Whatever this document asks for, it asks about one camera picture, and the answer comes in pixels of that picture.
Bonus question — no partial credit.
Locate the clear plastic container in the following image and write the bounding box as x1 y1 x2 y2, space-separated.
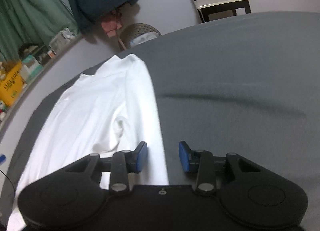
49 28 76 54

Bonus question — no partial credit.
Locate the teal white box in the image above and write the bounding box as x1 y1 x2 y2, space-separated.
20 55 43 84

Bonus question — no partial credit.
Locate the woven laundry basket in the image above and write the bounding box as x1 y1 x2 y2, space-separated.
119 23 161 50

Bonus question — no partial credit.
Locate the pink hanging cloth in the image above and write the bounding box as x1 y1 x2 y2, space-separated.
101 9 123 38

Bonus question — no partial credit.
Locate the white garment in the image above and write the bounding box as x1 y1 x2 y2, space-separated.
6 55 169 231

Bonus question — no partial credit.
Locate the grey bed sheet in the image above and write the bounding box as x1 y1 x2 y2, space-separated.
0 11 320 231

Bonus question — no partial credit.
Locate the green curtain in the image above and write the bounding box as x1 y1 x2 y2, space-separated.
1 0 79 62

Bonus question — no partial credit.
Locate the yellow cardboard box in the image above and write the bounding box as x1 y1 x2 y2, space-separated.
0 61 24 106

